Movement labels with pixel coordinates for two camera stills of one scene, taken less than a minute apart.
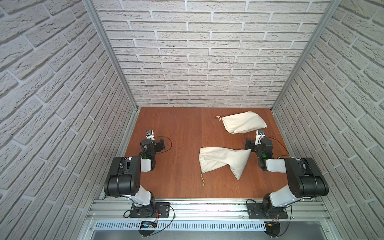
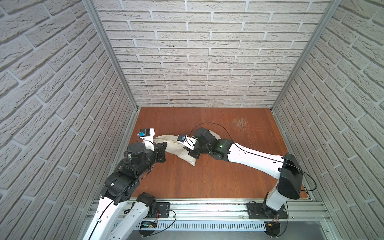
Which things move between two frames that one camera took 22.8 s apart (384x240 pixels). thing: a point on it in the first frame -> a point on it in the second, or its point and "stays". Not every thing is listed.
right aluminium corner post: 332,8 stays
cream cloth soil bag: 212,158 -> 176,148
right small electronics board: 273,228 stays
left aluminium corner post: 93,11 stays
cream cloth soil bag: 242,122 -> 218,137
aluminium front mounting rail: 209,210 stays
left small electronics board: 147,228 stays
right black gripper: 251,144 -> 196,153
